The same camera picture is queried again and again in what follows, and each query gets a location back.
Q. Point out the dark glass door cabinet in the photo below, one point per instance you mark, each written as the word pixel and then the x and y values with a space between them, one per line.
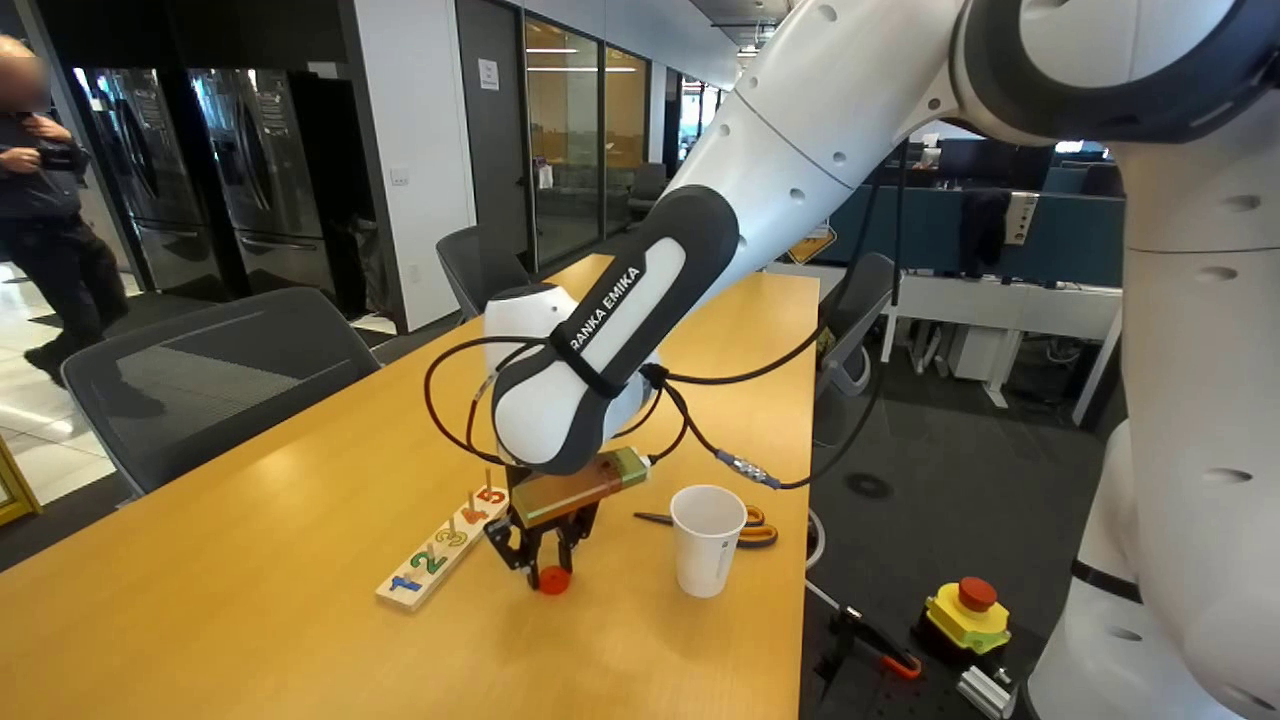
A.
pixel 242 173

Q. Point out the blue desk partition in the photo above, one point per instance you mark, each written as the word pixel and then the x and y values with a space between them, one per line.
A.
pixel 1067 243

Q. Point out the yellow framed board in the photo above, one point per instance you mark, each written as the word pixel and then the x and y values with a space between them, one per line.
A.
pixel 17 499

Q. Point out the grey metal block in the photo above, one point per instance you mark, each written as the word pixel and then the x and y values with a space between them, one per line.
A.
pixel 984 693

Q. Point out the yellow red emergency stop button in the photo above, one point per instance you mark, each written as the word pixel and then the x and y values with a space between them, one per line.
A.
pixel 971 622

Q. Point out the white yellow sign board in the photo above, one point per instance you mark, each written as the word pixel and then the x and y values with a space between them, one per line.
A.
pixel 814 250

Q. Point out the wooden number puzzle board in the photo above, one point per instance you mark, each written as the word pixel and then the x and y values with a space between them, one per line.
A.
pixel 424 564

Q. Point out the white wall sign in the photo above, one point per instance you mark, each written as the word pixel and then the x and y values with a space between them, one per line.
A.
pixel 491 74

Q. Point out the grey mesh office chair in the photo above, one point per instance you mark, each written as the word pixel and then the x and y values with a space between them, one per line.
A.
pixel 483 273
pixel 215 386

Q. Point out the orange disc with hole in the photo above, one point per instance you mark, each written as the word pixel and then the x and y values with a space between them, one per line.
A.
pixel 555 582

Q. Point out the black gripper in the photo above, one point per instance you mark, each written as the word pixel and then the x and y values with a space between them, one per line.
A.
pixel 545 531

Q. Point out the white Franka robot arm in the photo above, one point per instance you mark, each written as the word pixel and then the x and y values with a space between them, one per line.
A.
pixel 827 123

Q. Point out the white office desk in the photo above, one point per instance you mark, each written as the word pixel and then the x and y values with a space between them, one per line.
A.
pixel 1015 305

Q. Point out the dark office chair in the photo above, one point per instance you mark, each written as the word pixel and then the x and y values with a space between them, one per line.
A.
pixel 854 302

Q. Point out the person in dark clothes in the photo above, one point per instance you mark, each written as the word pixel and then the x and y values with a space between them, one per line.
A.
pixel 44 213

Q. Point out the white paper cup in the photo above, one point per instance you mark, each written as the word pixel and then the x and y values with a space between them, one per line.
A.
pixel 706 545

